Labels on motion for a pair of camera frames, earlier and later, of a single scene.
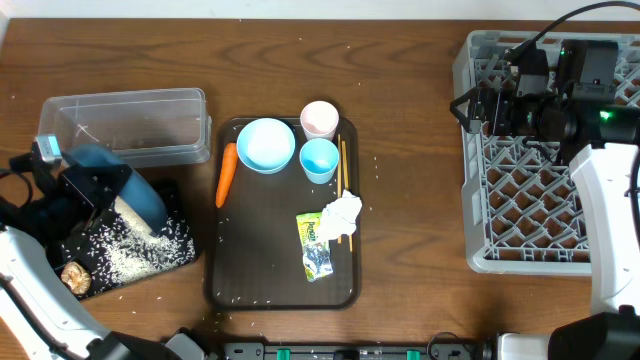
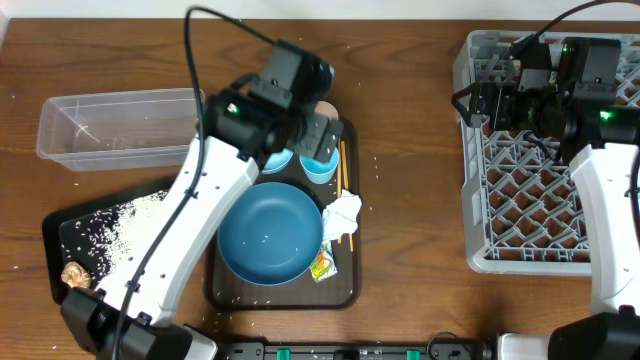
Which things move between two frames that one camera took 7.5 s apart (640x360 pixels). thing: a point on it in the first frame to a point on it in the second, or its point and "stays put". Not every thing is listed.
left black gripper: [77, 184] to [317, 141]
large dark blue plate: [136, 193] to [270, 234]
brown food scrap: [76, 278] stays put
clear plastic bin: [139, 128] stays put
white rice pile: [119, 248] stays put
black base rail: [435, 351] stays put
